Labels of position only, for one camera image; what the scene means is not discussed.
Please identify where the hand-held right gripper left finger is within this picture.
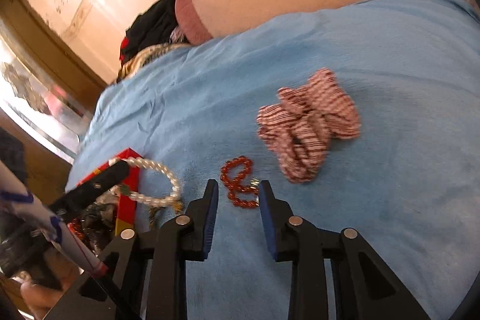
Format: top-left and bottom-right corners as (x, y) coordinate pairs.
(49, 178), (219, 320)

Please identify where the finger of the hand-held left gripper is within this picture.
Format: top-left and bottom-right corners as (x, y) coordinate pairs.
(49, 160), (131, 223)

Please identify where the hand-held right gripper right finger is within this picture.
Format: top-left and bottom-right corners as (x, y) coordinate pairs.
(259, 179), (432, 320)

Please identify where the red box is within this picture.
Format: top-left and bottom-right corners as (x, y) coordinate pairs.
(65, 148), (143, 242)

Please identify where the red bead bracelet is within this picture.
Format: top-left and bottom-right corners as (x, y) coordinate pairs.
(219, 156), (260, 209)

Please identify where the white pearl bracelet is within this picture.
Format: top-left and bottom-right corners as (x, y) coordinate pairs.
(99, 156), (185, 229)

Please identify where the red checked scrunchie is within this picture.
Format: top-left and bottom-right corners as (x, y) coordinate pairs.
(257, 67), (361, 184)

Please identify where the person's left hand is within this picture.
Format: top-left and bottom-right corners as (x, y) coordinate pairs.
(20, 283), (66, 319)

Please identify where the grey sheer scrunchie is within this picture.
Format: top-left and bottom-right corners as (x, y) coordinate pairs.
(80, 202), (119, 257)

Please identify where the yellow patterned cloth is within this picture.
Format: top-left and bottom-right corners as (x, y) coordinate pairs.
(116, 43), (192, 82)

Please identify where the light blue blanket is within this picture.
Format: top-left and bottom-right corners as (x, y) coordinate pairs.
(69, 0), (480, 320)

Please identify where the black cloth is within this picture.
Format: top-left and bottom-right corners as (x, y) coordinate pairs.
(120, 0), (181, 62)

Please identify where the wooden door frame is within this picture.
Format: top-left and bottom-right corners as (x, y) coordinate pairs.
(0, 0), (109, 107)

